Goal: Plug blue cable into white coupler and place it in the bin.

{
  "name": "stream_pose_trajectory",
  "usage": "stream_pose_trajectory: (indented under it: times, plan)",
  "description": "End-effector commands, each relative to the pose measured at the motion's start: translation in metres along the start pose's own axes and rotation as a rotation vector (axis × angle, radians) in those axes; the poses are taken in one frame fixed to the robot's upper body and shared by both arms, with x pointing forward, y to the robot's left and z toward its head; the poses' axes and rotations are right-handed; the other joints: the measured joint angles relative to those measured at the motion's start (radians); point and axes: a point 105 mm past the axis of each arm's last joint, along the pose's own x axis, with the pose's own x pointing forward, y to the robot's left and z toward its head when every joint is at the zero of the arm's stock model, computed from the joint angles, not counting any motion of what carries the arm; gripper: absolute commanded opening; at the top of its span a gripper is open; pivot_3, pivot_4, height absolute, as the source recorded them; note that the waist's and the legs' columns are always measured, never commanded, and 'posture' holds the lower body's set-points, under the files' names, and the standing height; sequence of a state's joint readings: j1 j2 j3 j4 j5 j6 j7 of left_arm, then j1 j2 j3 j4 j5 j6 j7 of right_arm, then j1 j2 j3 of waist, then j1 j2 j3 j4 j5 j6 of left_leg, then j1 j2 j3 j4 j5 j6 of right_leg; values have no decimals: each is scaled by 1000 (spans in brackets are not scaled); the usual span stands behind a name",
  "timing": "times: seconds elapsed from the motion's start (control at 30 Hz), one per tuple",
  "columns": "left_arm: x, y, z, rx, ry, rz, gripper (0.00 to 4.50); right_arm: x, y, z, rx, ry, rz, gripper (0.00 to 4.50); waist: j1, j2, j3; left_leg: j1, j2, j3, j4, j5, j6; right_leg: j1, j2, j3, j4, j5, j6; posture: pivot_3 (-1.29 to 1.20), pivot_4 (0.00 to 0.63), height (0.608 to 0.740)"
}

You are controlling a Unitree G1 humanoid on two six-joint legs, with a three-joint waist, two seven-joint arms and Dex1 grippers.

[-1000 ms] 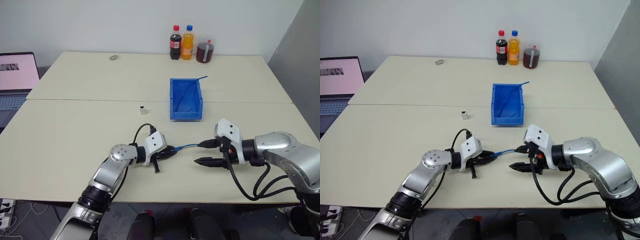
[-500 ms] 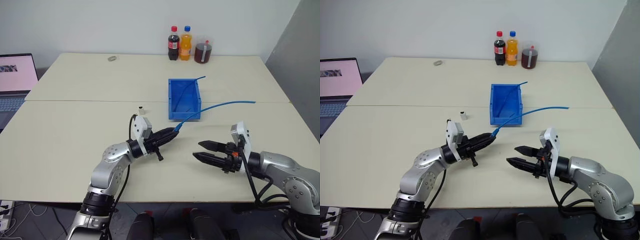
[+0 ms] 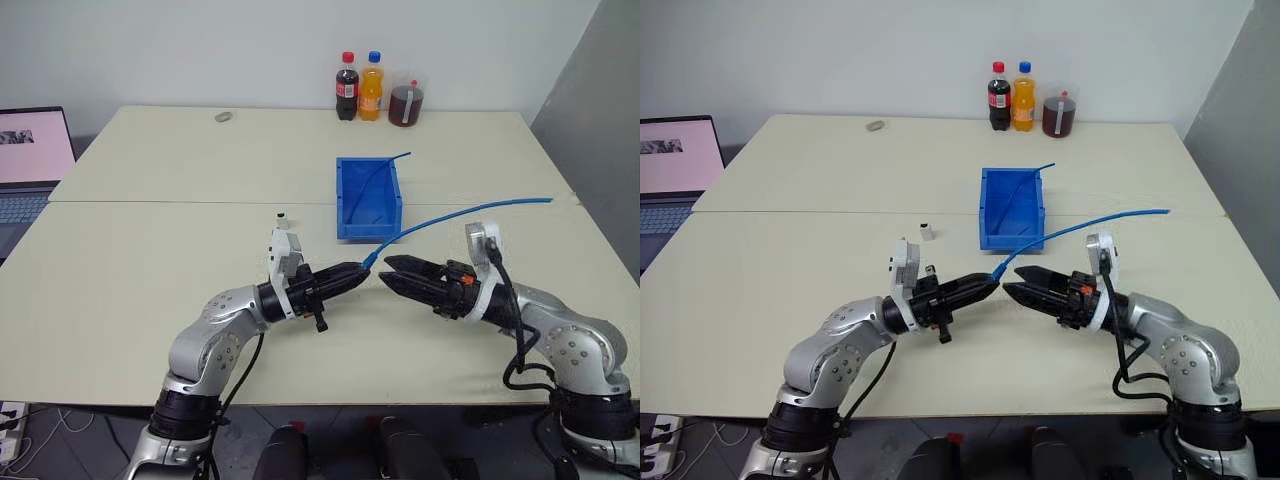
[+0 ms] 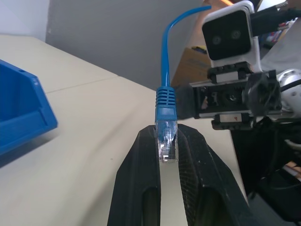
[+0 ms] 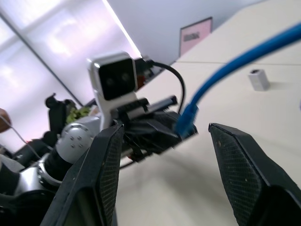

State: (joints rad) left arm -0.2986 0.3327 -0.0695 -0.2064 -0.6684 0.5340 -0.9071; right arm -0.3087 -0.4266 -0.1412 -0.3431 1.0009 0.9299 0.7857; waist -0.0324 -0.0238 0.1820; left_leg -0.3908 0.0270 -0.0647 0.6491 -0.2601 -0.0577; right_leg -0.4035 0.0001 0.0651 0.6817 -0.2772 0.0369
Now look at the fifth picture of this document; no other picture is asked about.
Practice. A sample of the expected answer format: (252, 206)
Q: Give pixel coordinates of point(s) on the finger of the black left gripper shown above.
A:
(152, 141)
(164, 124)

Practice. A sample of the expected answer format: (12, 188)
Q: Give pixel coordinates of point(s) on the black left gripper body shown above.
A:
(138, 113)

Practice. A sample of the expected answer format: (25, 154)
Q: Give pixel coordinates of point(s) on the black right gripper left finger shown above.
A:
(84, 188)

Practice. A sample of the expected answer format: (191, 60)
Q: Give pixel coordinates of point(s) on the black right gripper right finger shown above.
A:
(254, 183)

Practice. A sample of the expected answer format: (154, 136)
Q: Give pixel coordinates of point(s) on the white coupler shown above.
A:
(259, 80)

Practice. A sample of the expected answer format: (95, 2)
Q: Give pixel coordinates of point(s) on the green plant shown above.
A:
(76, 114)

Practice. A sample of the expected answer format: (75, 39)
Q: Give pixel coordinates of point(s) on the black background equipment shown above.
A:
(56, 113)

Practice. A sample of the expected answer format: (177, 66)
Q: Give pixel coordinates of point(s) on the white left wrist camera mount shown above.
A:
(115, 80)

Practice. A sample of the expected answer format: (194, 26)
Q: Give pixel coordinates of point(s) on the pink framed wall picture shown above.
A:
(196, 35)

